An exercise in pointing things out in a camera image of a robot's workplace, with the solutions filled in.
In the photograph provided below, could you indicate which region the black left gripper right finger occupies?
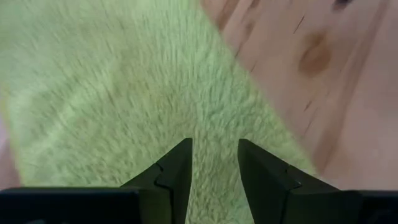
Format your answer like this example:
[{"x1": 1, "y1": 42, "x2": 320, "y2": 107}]
[{"x1": 238, "y1": 139, "x2": 341, "y2": 224}]

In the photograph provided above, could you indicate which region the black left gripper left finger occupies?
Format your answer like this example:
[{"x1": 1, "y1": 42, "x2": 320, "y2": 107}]
[{"x1": 121, "y1": 138, "x2": 193, "y2": 224}]

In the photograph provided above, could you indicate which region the lime green microfiber towel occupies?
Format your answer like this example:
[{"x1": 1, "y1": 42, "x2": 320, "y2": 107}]
[{"x1": 0, "y1": 0, "x2": 318, "y2": 224}]

